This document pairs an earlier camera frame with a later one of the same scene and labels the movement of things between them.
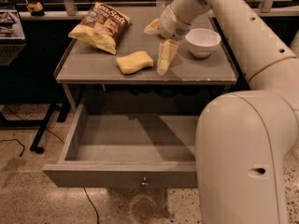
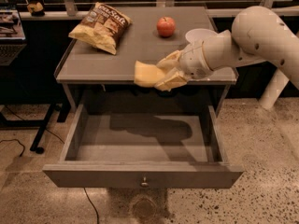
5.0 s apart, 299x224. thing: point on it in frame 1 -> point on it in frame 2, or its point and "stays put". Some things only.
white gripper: [170, 25] -> [193, 62]
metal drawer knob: [144, 184] stays put
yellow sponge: [134, 62] -> [147, 75]
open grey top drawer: [144, 151] stays put
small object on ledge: [35, 9] stays put
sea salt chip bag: [102, 26] stays put
